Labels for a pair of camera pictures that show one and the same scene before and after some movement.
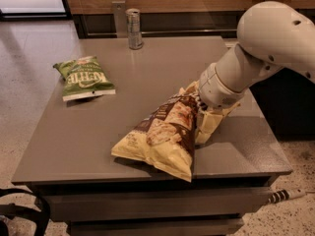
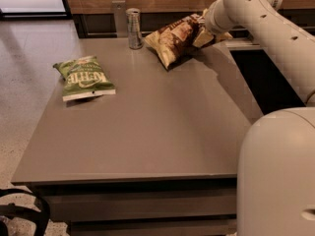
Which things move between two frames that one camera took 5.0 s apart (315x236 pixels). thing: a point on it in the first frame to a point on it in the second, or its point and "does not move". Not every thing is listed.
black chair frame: (14, 211) does not move
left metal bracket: (119, 10) does not move
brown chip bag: (165, 138) to (173, 43)
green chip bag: (84, 78) does not move
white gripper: (215, 89) to (213, 21)
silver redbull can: (135, 38) does not move
